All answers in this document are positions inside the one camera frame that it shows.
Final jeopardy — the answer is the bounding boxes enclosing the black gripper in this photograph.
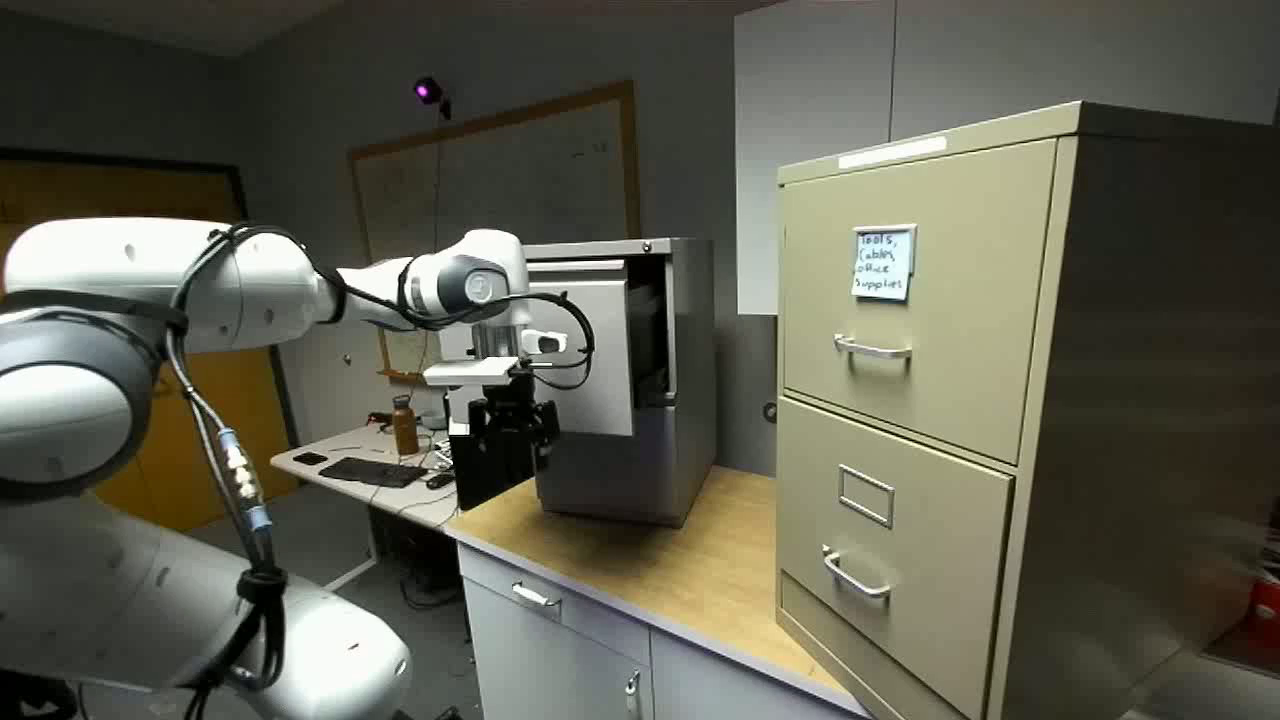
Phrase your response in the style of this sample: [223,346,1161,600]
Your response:
[450,380,559,517]

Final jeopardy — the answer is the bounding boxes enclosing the grey cabinet drawer with overhang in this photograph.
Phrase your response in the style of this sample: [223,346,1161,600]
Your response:
[514,253,673,438]

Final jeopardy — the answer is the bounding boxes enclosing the white counter base cabinet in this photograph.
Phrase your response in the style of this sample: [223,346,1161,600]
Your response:
[454,540,858,720]

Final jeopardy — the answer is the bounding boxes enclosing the grey metal filing cabinet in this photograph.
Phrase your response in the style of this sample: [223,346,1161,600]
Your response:
[519,234,719,528]

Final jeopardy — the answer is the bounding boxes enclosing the beige drawer with label holder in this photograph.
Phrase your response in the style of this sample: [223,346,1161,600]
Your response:
[771,392,1016,720]

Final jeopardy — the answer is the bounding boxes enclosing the beige drawer with paper note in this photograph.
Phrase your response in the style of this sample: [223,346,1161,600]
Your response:
[776,134,1059,467]

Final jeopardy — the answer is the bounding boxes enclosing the beige metal filing cabinet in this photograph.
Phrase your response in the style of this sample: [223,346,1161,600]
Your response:
[771,98,1280,720]

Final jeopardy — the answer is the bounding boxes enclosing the brown bottle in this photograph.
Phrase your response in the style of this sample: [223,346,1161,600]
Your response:
[389,392,425,458]

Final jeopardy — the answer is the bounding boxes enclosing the black keyboard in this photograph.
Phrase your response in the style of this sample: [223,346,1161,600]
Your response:
[317,450,431,492]

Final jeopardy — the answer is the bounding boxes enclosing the white desk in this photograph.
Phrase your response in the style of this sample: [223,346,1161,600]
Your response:
[270,421,464,537]

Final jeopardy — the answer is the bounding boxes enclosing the yellow wooden door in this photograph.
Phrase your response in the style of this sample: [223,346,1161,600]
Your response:
[0,147,300,537]

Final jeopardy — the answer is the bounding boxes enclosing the wood framed whiteboard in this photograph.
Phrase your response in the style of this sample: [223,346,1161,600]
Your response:
[344,75,643,392]

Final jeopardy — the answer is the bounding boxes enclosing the white handwritten paper note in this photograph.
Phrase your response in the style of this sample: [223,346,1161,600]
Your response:
[847,220,922,309]

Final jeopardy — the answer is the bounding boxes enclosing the red object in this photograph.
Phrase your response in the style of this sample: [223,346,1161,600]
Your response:
[1238,555,1280,656]

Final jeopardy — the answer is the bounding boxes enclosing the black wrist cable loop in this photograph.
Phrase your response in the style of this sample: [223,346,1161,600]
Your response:
[526,286,600,395]

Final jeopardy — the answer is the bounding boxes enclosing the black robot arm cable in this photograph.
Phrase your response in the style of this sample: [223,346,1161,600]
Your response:
[155,220,291,720]

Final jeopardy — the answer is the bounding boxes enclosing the metal label holder frame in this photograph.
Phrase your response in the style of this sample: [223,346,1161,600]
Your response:
[837,458,902,530]

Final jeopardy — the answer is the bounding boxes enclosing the silver drawer handle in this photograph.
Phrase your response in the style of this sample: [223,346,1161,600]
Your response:
[833,328,922,375]
[818,540,898,606]

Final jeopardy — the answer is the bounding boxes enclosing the wall camera with purple light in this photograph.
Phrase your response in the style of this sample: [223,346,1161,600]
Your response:
[409,72,457,122]

